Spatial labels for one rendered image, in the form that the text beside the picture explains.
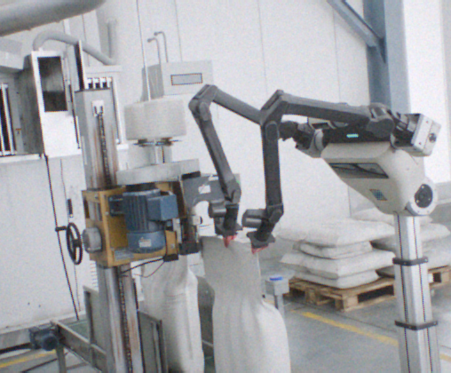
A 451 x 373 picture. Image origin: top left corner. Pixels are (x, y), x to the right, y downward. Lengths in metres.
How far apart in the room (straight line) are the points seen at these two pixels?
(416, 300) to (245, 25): 5.50
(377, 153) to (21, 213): 3.56
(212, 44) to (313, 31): 1.33
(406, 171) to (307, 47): 5.86
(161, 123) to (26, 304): 3.16
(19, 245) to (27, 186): 0.44
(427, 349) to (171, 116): 1.37
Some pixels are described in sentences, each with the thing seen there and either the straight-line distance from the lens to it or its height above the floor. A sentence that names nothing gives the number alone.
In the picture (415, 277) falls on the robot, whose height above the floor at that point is 0.88.
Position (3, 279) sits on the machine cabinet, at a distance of 5.78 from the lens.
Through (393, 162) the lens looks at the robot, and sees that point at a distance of 2.75.
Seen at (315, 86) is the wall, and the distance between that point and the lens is 8.58.
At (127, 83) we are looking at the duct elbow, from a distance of 6.37.
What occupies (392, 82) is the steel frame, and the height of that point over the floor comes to 1.79.
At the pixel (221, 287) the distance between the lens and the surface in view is 3.18.
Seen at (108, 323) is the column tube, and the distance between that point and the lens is 3.21.
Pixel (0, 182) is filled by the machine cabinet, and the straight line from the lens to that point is 5.72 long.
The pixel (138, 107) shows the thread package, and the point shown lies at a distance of 3.19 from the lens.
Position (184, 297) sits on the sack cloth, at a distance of 3.52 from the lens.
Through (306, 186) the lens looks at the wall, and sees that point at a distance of 8.47.
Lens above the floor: 1.58
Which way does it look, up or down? 5 degrees down
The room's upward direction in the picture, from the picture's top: 6 degrees counter-clockwise
